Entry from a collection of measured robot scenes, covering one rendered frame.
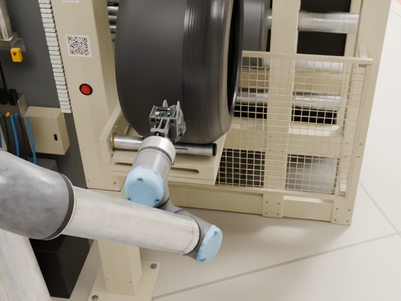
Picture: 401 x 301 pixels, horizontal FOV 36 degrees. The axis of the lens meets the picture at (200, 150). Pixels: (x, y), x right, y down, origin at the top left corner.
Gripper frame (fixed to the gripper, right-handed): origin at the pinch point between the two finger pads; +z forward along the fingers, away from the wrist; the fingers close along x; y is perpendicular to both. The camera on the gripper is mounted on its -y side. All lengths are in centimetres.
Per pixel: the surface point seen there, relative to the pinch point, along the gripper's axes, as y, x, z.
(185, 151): -26.4, 1.1, 14.8
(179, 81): 8.5, -1.5, 1.6
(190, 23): 22.4, -3.6, 8.5
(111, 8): -1, 37, 62
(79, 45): 5.8, 34.5, 22.3
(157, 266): -115, 23, 40
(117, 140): -24.8, 23.7, 15.6
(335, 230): -116, -57, 75
